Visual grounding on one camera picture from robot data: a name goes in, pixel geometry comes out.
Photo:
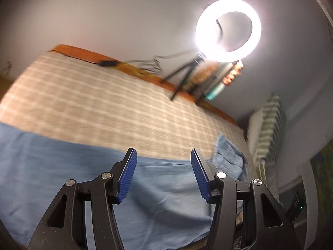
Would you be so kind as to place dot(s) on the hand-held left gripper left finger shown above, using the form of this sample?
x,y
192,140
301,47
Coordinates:
x,y
127,177

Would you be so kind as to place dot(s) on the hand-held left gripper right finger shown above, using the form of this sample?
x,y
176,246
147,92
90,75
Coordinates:
x,y
200,177

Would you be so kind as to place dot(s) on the blue denim pants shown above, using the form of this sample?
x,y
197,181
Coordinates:
x,y
158,187

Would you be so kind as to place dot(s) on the beige plaid blanket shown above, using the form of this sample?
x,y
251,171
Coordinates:
x,y
104,104

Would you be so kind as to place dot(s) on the green white patterned cloth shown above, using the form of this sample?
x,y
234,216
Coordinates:
x,y
270,125

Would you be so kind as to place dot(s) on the black tripod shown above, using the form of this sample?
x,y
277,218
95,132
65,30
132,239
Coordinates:
x,y
183,81

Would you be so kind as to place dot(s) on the black device with green light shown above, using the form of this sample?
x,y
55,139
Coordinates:
x,y
295,205

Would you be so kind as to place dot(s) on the orange patterned bed sheet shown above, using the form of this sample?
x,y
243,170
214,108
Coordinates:
x,y
85,54

